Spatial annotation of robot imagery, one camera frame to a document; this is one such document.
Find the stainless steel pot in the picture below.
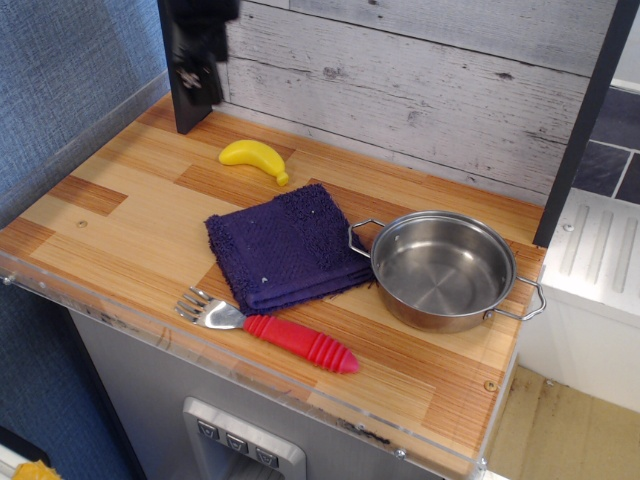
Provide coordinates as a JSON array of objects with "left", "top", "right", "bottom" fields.
[{"left": 348, "top": 210, "right": 547, "bottom": 333}]

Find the dark shelf post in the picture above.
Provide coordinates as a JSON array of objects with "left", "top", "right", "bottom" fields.
[
  {"left": 157, "top": 0, "right": 212, "bottom": 134},
  {"left": 533, "top": 0, "right": 639, "bottom": 248}
]

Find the yellow object bottom left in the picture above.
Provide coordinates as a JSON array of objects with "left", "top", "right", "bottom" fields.
[{"left": 1, "top": 450, "right": 62, "bottom": 480}]

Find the dark left shelf post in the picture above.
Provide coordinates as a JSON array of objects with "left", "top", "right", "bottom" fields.
[{"left": 157, "top": 0, "right": 212, "bottom": 134}]

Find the dark right shelf post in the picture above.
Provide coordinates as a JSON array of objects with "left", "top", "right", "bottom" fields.
[{"left": 533, "top": 0, "right": 639, "bottom": 248}]

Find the red handled metal fork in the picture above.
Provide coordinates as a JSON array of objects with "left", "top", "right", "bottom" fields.
[{"left": 174, "top": 286, "right": 359, "bottom": 374}]

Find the yellow toy banana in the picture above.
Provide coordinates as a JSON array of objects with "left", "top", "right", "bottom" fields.
[{"left": 218, "top": 140, "right": 289, "bottom": 186}]

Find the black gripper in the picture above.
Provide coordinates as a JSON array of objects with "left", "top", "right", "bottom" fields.
[{"left": 168, "top": 0, "right": 240, "bottom": 105}]

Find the silver dispenser button panel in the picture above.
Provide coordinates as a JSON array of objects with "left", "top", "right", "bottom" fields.
[{"left": 183, "top": 397, "right": 307, "bottom": 479}]

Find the purple folded towel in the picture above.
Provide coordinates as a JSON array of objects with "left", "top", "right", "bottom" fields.
[{"left": 205, "top": 184, "right": 374, "bottom": 315}]

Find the clear acrylic edge guard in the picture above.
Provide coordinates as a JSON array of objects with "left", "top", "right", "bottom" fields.
[{"left": 1, "top": 245, "right": 520, "bottom": 479}]

